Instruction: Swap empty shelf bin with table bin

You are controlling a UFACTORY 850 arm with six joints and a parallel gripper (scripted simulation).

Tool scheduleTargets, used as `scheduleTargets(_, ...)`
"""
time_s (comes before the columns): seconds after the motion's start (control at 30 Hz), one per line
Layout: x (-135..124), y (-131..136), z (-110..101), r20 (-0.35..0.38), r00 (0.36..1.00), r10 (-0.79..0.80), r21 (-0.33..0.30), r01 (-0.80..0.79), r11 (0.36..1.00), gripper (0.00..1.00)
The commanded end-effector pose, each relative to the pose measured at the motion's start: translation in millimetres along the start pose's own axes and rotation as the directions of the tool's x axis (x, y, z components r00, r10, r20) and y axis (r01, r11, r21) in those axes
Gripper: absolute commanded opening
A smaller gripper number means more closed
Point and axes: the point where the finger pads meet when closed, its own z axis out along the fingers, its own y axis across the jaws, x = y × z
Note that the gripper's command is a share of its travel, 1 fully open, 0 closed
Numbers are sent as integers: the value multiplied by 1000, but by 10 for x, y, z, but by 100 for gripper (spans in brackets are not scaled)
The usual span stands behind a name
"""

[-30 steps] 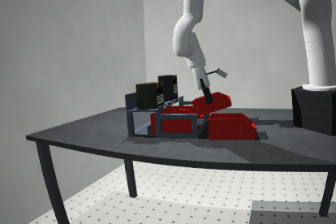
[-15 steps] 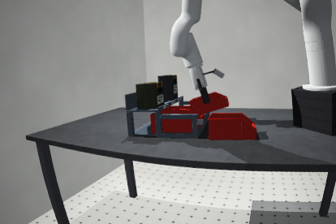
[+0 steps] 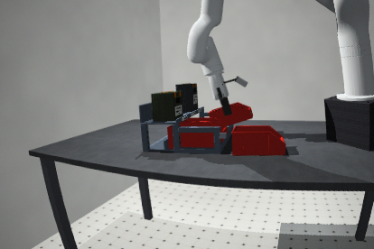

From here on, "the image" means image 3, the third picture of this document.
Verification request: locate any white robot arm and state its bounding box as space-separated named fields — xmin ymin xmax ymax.
xmin=187 ymin=0 xmax=374 ymax=101

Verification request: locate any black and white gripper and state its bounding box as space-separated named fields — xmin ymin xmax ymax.
xmin=207 ymin=71 xmax=232 ymax=116

